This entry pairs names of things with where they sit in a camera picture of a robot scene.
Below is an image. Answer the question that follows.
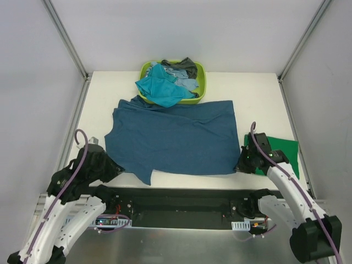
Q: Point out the dark blue t shirt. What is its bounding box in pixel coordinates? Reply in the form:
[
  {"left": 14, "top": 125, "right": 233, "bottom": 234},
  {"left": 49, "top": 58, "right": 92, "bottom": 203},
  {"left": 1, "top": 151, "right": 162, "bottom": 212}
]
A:
[{"left": 104, "top": 96, "right": 240, "bottom": 185}]

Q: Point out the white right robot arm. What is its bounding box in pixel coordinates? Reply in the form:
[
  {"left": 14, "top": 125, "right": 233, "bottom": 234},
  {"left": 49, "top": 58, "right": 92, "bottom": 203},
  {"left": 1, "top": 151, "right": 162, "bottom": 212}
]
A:
[{"left": 236, "top": 131, "right": 342, "bottom": 263}]

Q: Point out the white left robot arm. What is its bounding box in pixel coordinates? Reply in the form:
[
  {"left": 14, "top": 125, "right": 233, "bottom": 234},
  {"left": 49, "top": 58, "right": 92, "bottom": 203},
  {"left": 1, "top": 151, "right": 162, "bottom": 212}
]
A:
[{"left": 7, "top": 144, "right": 124, "bottom": 263}]

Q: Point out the folded green t shirt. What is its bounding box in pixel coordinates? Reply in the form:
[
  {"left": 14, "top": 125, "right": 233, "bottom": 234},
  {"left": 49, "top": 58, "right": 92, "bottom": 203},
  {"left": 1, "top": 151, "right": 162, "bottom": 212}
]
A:
[{"left": 244, "top": 134, "right": 301, "bottom": 179}]

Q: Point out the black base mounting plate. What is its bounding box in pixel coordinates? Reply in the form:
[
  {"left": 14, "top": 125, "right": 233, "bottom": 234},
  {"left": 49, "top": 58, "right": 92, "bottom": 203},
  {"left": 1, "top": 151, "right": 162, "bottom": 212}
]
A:
[{"left": 89, "top": 185, "right": 264, "bottom": 230}]

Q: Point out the lime green plastic basket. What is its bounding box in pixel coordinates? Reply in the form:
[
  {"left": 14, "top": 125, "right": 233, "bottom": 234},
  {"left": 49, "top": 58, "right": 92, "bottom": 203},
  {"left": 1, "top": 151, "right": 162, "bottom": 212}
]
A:
[{"left": 138, "top": 60, "right": 206, "bottom": 105}]

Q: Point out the turquoise t shirt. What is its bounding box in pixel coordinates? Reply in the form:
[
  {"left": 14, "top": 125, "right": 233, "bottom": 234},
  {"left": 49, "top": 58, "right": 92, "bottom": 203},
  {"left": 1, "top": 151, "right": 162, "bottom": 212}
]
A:
[{"left": 136, "top": 63, "right": 195, "bottom": 107}]

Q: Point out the light blue t shirt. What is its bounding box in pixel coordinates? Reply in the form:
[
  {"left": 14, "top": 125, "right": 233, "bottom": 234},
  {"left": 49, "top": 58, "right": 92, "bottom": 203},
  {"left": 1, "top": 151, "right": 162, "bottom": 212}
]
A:
[{"left": 144, "top": 62, "right": 199, "bottom": 91}]

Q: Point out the dark grey t shirt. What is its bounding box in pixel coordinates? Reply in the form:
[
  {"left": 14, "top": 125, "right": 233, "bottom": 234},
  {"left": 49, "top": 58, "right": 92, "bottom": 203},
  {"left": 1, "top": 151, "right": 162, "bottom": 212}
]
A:
[{"left": 161, "top": 57, "right": 198, "bottom": 79}]

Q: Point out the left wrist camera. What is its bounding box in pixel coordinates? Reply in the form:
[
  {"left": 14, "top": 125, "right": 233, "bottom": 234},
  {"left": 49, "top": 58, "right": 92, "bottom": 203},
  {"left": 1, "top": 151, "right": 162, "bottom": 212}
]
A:
[{"left": 89, "top": 136, "right": 99, "bottom": 145}]

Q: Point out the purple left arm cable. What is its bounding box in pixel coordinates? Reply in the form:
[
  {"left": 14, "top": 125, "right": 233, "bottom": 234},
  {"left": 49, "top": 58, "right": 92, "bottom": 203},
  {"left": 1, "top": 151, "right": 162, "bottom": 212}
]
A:
[{"left": 19, "top": 129, "right": 131, "bottom": 259}]

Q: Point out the left slotted cable duct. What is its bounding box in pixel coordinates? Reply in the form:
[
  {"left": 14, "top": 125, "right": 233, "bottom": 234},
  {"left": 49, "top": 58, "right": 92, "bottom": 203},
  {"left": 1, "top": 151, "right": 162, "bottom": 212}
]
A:
[{"left": 63, "top": 215, "right": 133, "bottom": 228}]

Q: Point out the slotted cable duct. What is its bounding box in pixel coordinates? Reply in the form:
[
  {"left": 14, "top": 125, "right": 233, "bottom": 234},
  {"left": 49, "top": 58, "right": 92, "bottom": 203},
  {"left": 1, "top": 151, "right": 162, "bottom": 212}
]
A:
[
  {"left": 63, "top": 215, "right": 133, "bottom": 228},
  {"left": 231, "top": 221, "right": 251, "bottom": 232}
]

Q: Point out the right slotted cable duct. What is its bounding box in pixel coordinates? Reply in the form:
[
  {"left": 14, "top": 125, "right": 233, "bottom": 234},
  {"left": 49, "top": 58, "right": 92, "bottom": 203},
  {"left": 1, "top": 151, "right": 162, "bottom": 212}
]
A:
[{"left": 231, "top": 221, "right": 251, "bottom": 232}]

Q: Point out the right aluminium frame post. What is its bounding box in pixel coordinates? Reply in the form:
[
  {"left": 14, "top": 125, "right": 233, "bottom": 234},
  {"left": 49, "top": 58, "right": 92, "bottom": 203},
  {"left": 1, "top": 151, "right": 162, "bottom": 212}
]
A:
[{"left": 278, "top": 0, "right": 333, "bottom": 83}]

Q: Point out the aluminium frame post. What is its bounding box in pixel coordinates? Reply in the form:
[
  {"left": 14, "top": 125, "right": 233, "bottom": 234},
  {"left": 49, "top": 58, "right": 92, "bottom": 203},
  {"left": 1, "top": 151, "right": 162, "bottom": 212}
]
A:
[
  {"left": 278, "top": 0, "right": 333, "bottom": 83},
  {"left": 41, "top": 0, "right": 90, "bottom": 80}
]

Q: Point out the left aluminium frame post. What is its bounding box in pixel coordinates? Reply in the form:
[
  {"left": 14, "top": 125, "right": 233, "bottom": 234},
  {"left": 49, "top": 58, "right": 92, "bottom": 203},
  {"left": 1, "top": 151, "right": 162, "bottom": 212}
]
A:
[{"left": 41, "top": 0, "right": 90, "bottom": 80}]

